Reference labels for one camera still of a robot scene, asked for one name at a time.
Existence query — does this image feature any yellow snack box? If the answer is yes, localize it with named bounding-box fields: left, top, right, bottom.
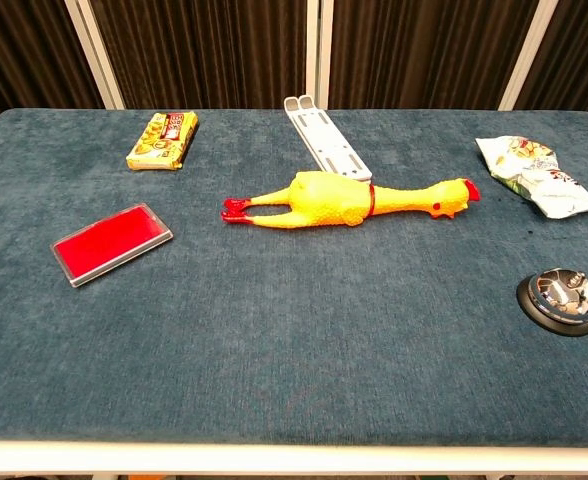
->
left=125, top=110, right=200, bottom=172

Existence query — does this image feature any blue fabric table mat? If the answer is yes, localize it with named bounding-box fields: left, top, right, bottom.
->
left=0, top=108, right=588, bottom=447

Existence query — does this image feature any yellow rubber chicken toy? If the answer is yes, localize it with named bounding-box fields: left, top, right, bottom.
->
left=220, top=170, right=482, bottom=230

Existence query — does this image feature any red ink pad case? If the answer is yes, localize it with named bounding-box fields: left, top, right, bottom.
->
left=49, top=202, right=175, bottom=289

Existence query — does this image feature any black round metal object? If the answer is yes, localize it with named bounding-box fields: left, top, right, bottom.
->
left=515, top=267, right=588, bottom=338

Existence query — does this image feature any white plastic folding stand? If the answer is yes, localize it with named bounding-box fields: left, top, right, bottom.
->
left=282, top=94, right=374, bottom=184

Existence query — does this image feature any white crumpled snack bag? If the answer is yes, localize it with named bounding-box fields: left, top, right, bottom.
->
left=474, top=134, right=588, bottom=220

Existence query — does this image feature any white partition frame post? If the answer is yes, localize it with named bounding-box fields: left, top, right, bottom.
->
left=305, top=0, right=333, bottom=111
left=63, top=0, right=126, bottom=111
left=497, top=0, right=561, bottom=112

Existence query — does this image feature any dark brown pleated curtain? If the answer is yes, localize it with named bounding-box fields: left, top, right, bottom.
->
left=515, top=0, right=588, bottom=113
left=89, top=0, right=309, bottom=111
left=0, top=0, right=106, bottom=135
left=327, top=0, right=541, bottom=111

